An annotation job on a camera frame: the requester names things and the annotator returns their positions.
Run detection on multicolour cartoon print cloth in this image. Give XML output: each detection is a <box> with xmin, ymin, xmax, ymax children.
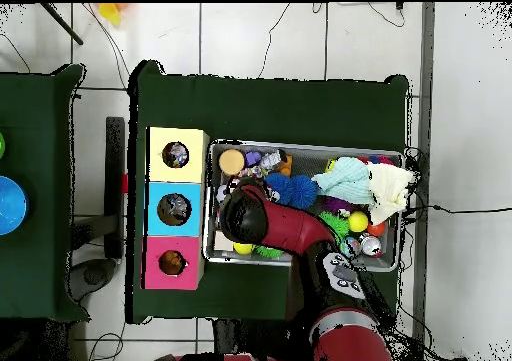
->
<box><xmin>163</xmin><ymin>143</ymin><xmax>189</xmax><ymax>168</ymax></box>

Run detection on mint green cloth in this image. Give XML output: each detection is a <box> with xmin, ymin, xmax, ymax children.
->
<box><xmin>311</xmin><ymin>156</ymin><xmax>376</xmax><ymax>206</ymax></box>

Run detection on yellow rubber duck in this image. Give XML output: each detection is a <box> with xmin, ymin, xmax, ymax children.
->
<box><xmin>161</xmin><ymin>252</ymin><xmax>185</xmax><ymax>275</ymax></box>

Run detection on cream yellow cloth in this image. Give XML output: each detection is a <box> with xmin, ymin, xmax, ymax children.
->
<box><xmin>367</xmin><ymin>163</ymin><xmax>419</xmax><ymax>226</ymax></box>

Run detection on wooden box with three holes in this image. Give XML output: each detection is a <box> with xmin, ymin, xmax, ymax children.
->
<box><xmin>142</xmin><ymin>126</ymin><xmax>209</xmax><ymax>292</ymax></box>

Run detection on shallow clear mesh bin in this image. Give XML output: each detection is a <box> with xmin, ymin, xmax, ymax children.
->
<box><xmin>203</xmin><ymin>140</ymin><xmax>404</xmax><ymax>274</ymax></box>

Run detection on blue spiky ball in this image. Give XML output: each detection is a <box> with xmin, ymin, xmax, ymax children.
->
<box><xmin>287</xmin><ymin>175</ymin><xmax>321</xmax><ymax>210</ymax></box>
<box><xmin>265</xmin><ymin>173</ymin><xmax>293</xmax><ymax>204</ymax></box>

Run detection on peach orange ball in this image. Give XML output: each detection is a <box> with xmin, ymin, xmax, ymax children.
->
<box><xmin>219</xmin><ymin>149</ymin><xmax>246</xmax><ymax>178</ymax></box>

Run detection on large light green spiky ball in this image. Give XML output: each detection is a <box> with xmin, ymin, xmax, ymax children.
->
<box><xmin>319</xmin><ymin>212</ymin><xmax>352</xmax><ymax>239</ymax></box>

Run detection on orange red ball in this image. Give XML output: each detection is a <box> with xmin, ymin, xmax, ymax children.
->
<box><xmin>366</xmin><ymin>220</ymin><xmax>388</xmax><ymax>238</ymax></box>

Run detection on black chair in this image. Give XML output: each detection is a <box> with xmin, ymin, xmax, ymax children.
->
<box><xmin>70</xmin><ymin>116</ymin><xmax>129</xmax><ymax>302</ymax></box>

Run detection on grey metal beam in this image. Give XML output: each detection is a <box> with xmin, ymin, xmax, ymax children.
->
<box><xmin>410</xmin><ymin>2</ymin><xmax>437</xmax><ymax>361</ymax></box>

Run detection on green cloth side table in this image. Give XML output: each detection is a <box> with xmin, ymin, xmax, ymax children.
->
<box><xmin>0</xmin><ymin>63</ymin><xmax>88</xmax><ymax>322</ymax></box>

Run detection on yellow floor object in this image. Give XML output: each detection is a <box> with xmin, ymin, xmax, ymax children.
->
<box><xmin>97</xmin><ymin>3</ymin><xmax>125</xmax><ymax>26</ymax></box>

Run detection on blue round disc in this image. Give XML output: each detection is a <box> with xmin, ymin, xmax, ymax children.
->
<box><xmin>0</xmin><ymin>175</ymin><xmax>29</xmax><ymax>236</ymax></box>

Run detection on black rod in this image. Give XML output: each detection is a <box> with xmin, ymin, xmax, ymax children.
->
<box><xmin>39</xmin><ymin>3</ymin><xmax>85</xmax><ymax>46</ymax></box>

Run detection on black cable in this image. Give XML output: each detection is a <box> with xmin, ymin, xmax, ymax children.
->
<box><xmin>402</xmin><ymin>146</ymin><xmax>512</xmax><ymax>225</ymax></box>
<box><xmin>257</xmin><ymin>2</ymin><xmax>293</xmax><ymax>80</ymax></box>

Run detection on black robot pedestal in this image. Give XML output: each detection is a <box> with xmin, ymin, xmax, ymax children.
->
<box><xmin>211</xmin><ymin>319</ymin><xmax>315</xmax><ymax>361</ymax></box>

